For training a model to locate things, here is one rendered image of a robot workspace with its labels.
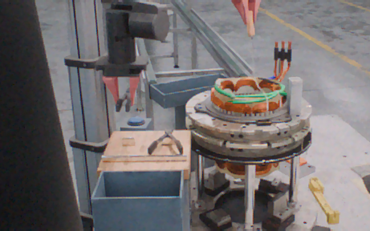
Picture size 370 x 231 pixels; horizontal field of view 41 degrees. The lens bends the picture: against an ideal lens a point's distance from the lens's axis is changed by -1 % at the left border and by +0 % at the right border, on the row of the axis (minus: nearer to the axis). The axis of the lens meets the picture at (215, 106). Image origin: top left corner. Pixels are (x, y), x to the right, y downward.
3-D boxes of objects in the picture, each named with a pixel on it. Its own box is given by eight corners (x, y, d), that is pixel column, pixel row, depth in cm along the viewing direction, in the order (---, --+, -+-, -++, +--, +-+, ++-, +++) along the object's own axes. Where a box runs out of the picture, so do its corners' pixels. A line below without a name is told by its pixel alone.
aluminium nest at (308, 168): (315, 172, 159) (315, 164, 158) (295, 180, 154) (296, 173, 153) (289, 158, 168) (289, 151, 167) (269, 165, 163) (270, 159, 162)
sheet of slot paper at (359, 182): (445, 208, 138) (445, 207, 138) (385, 217, 134) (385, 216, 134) (388, 160, 166) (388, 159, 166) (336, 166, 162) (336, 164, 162)
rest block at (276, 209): (266, 217, 128) (267, 200, 126) (278, 208, 132) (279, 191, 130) (281, 223, 125) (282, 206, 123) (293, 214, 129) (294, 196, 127)
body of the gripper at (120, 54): (146, 73, 99) (144, 37, 96) (95, 74, 98) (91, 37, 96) (148, 63, 105) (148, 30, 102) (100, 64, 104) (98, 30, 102)
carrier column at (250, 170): (254, 234, 124) (256, 160, 117) (244, 235, 124) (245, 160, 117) (252, 228, 127) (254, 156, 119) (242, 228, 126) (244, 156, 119)
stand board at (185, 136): (189, 179, 102) (189, 169, 101) (97, 180, 102) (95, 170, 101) (191, 139, 121) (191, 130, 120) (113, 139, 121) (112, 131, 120)
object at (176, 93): (220, 150, 174) (220, 72, 164) (236, 162, 165) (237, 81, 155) (154, 166, 163) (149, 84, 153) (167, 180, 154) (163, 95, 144)
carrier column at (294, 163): (298, 206, 136) (302, 137, 129) (289, 207, 136) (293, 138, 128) (295, 201, 138) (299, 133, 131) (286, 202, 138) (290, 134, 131)
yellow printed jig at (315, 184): (341, 223, 132) (342, 212, 131) (327, 224, 132) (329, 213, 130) (317, 182, 152) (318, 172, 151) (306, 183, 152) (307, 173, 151)
